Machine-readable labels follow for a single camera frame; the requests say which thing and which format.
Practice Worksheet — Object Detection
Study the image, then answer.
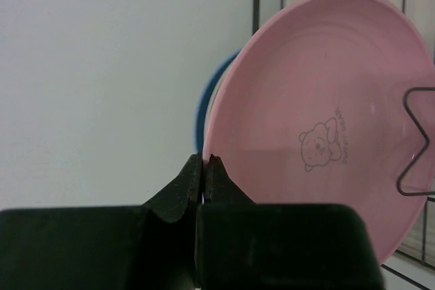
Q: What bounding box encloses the pink plastic plate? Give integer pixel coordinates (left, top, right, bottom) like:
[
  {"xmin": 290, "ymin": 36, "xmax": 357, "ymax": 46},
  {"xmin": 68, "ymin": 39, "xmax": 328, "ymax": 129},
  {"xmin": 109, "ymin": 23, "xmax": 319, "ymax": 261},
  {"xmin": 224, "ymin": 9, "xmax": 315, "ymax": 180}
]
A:
[{"xmin": 203, "ymin": 0, "xmax": 434, "ymax": 262}]

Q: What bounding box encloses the blue plastic plate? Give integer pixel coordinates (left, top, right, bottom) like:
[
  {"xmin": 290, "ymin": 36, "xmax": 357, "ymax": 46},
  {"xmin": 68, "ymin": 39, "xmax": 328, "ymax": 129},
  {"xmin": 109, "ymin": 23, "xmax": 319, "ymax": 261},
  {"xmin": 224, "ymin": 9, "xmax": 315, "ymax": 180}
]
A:
[{"xmin": 193, "ymin": 49, "xmax": 241, "ymax": 152}]

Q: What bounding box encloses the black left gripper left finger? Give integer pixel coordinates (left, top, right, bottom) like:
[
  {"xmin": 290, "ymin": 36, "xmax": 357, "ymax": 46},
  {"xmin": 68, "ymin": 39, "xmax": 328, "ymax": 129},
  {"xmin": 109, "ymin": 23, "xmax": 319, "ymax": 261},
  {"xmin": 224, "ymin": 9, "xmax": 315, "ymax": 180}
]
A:
[{"xmin": 1, "ymin": 154, "xmax": 203, "ymax": 289}]

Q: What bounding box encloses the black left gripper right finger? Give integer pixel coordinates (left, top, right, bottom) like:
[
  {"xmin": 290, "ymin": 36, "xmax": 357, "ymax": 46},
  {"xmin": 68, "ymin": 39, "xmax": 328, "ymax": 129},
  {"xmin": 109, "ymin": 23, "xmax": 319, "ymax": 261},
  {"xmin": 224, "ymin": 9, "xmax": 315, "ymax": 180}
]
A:
[{"xmin": 196, "ymin": 156, "xmax": 383, "ymax": 289}]

